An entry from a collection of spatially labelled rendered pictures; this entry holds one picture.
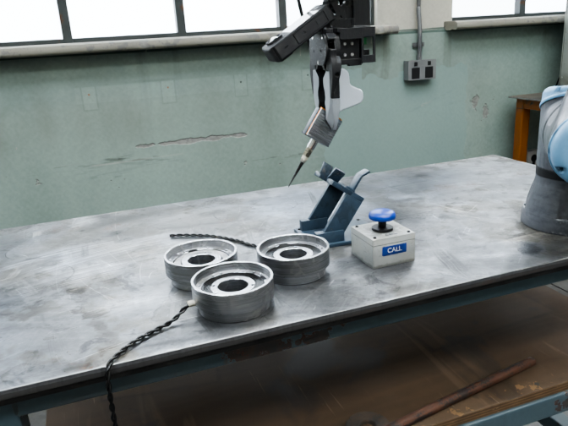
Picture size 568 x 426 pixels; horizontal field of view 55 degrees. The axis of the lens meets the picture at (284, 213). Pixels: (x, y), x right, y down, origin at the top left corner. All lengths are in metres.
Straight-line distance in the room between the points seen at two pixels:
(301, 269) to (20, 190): 1.75
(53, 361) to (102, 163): 1.71
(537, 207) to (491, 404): 0.33
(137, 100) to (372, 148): 1.10
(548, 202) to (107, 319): 0.70
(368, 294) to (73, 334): 0.37
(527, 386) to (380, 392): 0.24
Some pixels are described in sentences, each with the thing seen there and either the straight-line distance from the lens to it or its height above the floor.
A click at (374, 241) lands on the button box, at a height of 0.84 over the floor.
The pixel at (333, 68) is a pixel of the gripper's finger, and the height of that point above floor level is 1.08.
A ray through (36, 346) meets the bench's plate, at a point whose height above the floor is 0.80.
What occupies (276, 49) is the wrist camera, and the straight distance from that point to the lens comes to 0.83.
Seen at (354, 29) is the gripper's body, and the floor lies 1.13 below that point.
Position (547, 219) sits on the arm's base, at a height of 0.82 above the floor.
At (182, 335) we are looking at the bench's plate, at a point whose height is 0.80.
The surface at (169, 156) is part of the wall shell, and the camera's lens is 2.36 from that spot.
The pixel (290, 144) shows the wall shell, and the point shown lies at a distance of 2.49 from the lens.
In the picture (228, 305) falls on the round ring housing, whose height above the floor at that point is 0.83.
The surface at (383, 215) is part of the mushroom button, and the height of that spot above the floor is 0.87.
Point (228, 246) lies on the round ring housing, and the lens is 0.83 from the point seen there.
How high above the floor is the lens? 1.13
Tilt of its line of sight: 18 degrees down
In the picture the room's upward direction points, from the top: 3 degrees counter-clockwise
